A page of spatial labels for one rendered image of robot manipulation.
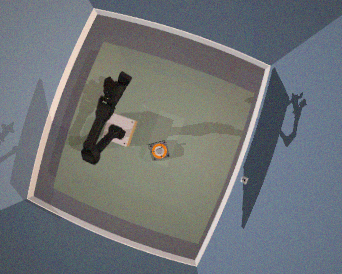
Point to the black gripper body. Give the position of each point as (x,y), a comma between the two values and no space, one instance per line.
(123,79)

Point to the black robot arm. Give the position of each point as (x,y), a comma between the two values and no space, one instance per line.
(91,151)

